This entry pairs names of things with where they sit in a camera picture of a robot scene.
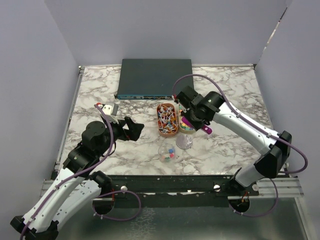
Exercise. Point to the purple plastic scoop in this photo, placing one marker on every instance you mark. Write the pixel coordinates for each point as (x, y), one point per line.
(198, 126)

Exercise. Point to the blue network switch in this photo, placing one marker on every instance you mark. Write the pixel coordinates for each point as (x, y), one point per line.
(152, 79)

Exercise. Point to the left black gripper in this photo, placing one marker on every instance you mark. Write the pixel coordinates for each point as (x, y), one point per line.
(134, 131)

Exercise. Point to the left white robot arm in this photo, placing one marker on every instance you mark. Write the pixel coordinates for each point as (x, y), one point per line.
(77, 182)

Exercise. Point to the silver jar lid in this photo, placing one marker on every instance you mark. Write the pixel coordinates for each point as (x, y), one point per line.
(184, 141)

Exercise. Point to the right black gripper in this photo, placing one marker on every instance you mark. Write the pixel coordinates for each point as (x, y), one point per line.
(197, 126)

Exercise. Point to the beige tray of star candies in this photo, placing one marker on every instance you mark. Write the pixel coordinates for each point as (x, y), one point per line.
(183, 127)

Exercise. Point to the clear plastic jar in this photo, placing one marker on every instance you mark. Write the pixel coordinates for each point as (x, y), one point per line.
(166, 153)

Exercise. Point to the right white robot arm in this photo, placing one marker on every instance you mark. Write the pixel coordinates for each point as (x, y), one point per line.
(199, 111)

